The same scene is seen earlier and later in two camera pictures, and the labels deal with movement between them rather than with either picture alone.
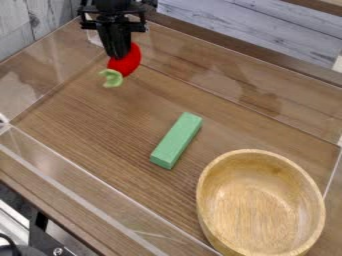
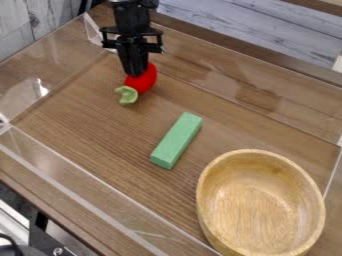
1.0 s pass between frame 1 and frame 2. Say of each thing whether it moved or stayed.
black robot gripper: moved
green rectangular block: stayed
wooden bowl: stayed
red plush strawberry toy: moved
